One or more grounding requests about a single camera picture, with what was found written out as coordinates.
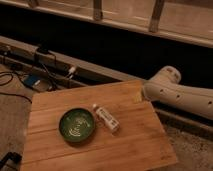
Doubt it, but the small white bottle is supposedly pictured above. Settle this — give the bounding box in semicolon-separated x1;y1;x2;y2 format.
93;104;119;133

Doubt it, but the green ceramic bowl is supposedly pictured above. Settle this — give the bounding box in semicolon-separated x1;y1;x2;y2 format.
58;108;96;143

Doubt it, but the wooden bamboo board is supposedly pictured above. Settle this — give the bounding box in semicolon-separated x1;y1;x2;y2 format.
21;80;177;171

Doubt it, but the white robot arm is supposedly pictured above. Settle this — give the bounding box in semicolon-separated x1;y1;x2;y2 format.
143;66;213;120

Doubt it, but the white plug connector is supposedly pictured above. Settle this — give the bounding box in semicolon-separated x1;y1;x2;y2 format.
67;66;77;78

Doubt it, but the blue electronic box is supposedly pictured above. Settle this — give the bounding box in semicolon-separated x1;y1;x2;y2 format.
24;75;41;88

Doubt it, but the black power adapter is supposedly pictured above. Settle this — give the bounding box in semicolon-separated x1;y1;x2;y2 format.
36;46;50;54

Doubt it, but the wooden railing frame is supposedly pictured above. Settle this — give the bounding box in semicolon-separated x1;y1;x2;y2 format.
0;0;213;48

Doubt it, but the black cable on floor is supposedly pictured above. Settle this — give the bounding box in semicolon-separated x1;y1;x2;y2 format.
0;71;33;104

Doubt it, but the black clamp at corner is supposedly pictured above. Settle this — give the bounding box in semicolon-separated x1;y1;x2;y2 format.
0;152;22;169

